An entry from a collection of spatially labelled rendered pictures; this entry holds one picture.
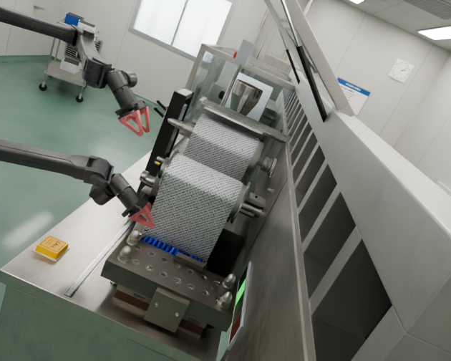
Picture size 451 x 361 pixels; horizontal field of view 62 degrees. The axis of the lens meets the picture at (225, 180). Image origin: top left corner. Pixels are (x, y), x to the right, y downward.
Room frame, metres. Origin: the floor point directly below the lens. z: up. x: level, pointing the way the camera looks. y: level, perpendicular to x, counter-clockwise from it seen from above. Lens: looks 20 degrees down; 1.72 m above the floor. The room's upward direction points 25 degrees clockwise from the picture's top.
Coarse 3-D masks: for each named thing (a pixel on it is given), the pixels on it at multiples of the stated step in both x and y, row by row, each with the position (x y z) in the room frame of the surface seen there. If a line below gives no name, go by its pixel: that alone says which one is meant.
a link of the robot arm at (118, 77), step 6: (108, 72) 1.11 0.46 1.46; (114, 72) 1.10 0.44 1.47; (120, 72) 1.12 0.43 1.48; (108, 78) 1.10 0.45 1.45; (114, 78) 1.10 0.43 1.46; (120, 78) 1.11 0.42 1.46; (126, 78) 1.16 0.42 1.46; (108, 84) 1.10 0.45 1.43; (114, 84) 1.10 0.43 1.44; (120, 84) 1.10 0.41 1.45; (126, 84) 1.12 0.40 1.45; (114, 90) 1.10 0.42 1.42; (120, 90) 1.11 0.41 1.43
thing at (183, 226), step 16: (160, 192) 1.06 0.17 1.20; (160, 208) 1.06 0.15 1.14; (176, 208) 1.07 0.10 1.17; (192, 208) 1.07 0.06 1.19; (160, 224) 1.06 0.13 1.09; (176, 224) 1.07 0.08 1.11; (192, 224) 1.07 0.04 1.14; (208, 224) 1.07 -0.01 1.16; (224, 224) 1.07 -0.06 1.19; (160, 240) 1.07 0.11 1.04; (176, 240) 1.07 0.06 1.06; (192, 240) 1.07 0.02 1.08; (208, 240) 1.07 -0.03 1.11; (208, 256) 1.07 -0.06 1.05
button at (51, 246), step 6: (42, 240) 0.96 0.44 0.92; (48, 240) 0.97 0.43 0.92; (54, 240) 0.98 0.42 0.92; (60, 240) 0.99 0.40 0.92; (42, 246) 0.93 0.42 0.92; (48, 246) 0.94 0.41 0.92; (54, 246) 0.95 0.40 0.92; (60, 246) 0.96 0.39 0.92; (66, 246) 0.98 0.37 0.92; (42, 252) 0.93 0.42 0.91; (48, 252) 0.93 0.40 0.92; (54, 252) 0.93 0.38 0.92; (60, 252) 0.95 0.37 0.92; (54, 258) 0.93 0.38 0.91
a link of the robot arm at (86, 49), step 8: (88, 32) 1.40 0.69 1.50; (80, 40) 1.36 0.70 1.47; (88, 40) 1.39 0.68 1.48; (80, 48) 1.30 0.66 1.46; (88, 48) 1.27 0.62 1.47; (80, 56) 1.27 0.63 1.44; (88, 56) 1.13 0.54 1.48; (96, 56) 1.17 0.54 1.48; (88, 64) 1.10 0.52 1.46; (96, 64) 1.10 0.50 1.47; (88, 72) 1.10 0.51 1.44; (96, 72) 1.10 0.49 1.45; (88, 80) 1.10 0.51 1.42; (96, 80) 1.11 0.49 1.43
